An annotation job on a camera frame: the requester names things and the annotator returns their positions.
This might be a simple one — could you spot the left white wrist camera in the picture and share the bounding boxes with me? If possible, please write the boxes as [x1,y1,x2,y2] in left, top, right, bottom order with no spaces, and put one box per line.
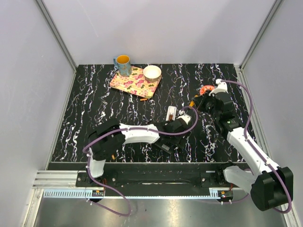
[177,110,192,125]

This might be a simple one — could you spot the white ceramic bowl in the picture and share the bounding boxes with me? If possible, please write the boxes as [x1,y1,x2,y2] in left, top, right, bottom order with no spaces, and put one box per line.
[143,65,161,82]

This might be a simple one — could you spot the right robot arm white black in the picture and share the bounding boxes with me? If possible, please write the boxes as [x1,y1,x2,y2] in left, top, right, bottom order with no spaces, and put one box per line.
[193,91,294,212]

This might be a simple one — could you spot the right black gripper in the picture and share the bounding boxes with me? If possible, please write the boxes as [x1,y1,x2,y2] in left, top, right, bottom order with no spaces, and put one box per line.
[194,90,220,120]

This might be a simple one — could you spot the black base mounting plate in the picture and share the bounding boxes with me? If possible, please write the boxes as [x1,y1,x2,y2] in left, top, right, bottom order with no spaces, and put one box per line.
[75,162,244,197]

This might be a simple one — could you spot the red patterned small dish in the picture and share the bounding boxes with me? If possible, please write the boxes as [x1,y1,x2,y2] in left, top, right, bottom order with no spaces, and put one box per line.
[199,85,214,95]

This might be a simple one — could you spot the white remote dark batteries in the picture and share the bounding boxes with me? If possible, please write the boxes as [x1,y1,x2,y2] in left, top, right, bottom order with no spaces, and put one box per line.
[166,105,177,121]

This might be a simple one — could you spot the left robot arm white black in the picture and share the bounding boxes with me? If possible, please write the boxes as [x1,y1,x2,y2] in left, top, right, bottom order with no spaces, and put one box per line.
[85,114,191,187]

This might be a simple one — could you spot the pink floral tray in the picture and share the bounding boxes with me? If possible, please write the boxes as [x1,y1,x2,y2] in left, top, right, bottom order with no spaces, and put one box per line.
[110,66,161,99]

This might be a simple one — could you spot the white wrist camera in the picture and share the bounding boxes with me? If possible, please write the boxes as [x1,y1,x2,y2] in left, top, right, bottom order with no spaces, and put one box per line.
[209,79,228,96]
[177,110,192,125]

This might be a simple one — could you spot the black remote orange batteries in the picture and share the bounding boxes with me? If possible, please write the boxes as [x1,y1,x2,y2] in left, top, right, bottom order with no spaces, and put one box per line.
[154,142,173,155]

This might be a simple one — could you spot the blue floral mug orange inside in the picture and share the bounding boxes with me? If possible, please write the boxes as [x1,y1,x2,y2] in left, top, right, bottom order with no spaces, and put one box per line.
[113,55,132,77]

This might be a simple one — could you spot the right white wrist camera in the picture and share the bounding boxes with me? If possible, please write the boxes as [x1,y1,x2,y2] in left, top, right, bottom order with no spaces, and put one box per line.
[209,79,228,96]

